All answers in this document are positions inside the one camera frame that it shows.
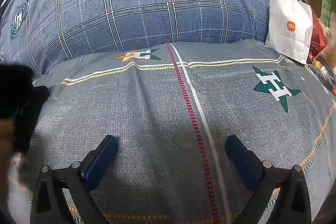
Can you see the black pants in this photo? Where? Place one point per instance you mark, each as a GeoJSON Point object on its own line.
{"type": "Point", "coordinates": [26, 108]}

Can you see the clear plastic bag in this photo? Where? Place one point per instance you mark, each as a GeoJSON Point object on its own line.
{"type": "Point", "coordinates": [324, 69]}

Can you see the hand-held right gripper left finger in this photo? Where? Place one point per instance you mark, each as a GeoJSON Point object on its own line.
{"type": "Point", "coordinates": [101, 161]}

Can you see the grey star print bed sheet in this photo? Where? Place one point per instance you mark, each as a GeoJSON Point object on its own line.
{"type": "Point", "coordinates": [147, 108]}

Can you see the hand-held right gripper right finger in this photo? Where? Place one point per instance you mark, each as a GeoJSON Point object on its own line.
{"type": "Point", "coordinates": [241, 161]}

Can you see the green printed glass panel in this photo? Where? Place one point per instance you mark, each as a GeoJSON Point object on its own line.
{"type": "Point", "coordinates": [328, 6]}

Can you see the red plastic bag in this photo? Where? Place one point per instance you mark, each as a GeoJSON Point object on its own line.
{"type": "Point", "coordinates": [318, 37]}

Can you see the white paper bag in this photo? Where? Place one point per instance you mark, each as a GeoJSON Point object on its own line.
{"type": "Point", "coordinates": [287, 29]}

